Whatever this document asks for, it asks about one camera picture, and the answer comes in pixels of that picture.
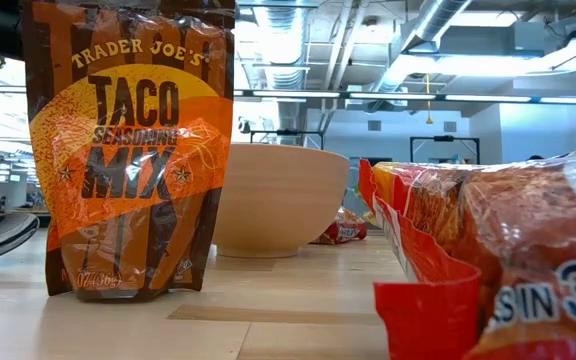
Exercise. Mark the peach ceramic bowl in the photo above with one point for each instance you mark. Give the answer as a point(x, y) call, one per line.
point(278, 200)

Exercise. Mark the red beef ramen packet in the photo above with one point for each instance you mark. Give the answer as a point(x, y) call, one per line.
point(343, 230)

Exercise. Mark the row of ceiling light strips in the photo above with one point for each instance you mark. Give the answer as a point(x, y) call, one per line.
point(293, 94)

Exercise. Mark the yellow hanging pendant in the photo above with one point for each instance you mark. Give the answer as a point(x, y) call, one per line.
point(429, 120)

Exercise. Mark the orange taco seasoning mix packet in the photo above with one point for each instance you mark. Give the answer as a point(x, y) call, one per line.
point(128, 150)

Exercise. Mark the red ramen packet 3 print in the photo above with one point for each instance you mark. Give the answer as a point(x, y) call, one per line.
point(518, 225)

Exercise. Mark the black station frame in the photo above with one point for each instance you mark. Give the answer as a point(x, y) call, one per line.
point(288, 132)
point(444, 138)

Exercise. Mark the wall vent grille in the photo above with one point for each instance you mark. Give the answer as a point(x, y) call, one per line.
point(450, 126)
point(374, 125)

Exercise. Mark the silver ventilation duct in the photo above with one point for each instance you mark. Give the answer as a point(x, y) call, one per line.
point(283, 55)

